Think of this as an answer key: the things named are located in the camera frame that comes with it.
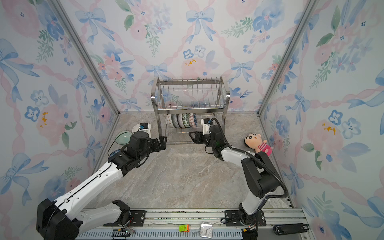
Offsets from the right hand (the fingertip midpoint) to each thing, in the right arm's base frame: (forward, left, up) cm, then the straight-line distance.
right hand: (191, 132), depth 89 cm
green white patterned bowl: (+13, +16, -4) cm, 21 cm away
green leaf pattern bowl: (+14, +4, -4) cm, 15 cm away
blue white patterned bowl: (-8, +48, -10) cm, 49 cm away
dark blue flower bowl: (+15, +12, -3) cm, 19 cm away
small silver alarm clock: (-47, -8, -14) cm, 49 cm away
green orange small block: (-46, +2, -13) cm, 48 cm away
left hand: (-9, +16, +7) cm, 19 cm away
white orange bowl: (+11, +40, -10) cm, 42 cm away
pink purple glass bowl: (+13, +8, -4) cm, 16 cm away
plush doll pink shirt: (-1, -40, -8) cm, 40 cm away
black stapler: (-46, -46, -11) cm, 66 cm away
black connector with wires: (-49, +34, -19) cm, 62 cm away
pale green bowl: (+5, +47, -13) cm, 49 cm away
